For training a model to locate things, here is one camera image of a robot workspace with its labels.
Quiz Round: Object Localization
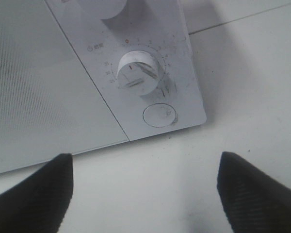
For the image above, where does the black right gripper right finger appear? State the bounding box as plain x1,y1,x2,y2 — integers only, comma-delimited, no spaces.
217,151,291,233

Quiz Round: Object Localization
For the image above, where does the white upper power knob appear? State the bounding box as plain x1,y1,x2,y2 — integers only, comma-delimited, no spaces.
61,0,127,21

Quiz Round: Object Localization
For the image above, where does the white lower timer knob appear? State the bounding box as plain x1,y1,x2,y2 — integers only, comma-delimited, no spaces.
116,50,164,96

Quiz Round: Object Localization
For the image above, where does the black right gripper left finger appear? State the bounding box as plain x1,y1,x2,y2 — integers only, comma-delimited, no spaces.
0,154,74,233

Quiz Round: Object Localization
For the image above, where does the white microwave oven body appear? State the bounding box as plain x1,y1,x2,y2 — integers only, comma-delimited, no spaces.
0,0,207,177

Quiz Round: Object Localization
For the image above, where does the round white door button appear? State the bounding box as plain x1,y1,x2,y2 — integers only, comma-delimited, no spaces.
143,103,177,128

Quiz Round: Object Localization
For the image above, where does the white microwave door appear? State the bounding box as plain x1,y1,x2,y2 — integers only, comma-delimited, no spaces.
0,0,127,173

